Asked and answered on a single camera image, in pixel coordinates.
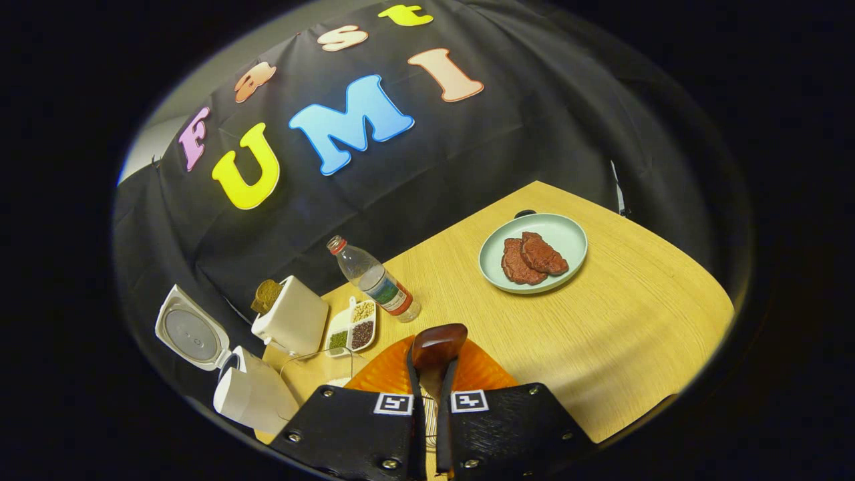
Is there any white divided dish of beans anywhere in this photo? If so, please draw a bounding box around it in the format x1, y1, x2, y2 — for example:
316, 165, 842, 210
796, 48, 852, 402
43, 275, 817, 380
325, 297, 379, 359

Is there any clear plastic bottle red label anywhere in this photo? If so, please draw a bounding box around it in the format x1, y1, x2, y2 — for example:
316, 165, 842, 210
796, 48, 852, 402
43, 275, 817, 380
326, 234, 423, 324

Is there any pale green plate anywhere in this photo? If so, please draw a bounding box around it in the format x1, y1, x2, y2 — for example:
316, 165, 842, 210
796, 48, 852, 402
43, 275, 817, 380
478, 212, 589, 295

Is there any brown wooden spoon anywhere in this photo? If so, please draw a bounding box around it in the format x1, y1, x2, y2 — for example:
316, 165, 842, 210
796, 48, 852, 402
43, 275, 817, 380
410, 323, 469, 403

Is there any white toaster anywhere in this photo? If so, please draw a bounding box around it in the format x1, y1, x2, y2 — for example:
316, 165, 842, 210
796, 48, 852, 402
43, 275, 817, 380
251, 275, 331, 357

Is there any white rice cooker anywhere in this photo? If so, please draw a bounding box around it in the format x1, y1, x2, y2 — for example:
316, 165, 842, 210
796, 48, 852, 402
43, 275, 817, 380
154, 284, 302, 437

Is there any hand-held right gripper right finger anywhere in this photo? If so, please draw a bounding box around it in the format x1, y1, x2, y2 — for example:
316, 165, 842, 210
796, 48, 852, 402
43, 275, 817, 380
436, 337, 596, 478

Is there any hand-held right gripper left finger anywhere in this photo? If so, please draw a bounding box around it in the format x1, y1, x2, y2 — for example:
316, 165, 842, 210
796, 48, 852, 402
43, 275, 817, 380
270, 337, 429, 481

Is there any brown toast slice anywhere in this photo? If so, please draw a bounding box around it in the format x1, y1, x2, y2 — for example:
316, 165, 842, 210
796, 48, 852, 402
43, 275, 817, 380
250, 279, 285, 315

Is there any metal wire chopstick holder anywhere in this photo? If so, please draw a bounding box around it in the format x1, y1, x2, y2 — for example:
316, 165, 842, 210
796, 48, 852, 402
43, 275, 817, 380
422, 391, 440, 463

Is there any clear tray of rice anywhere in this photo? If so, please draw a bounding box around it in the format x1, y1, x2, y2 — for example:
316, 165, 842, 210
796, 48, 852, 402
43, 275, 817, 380
279, 347, 365, 403

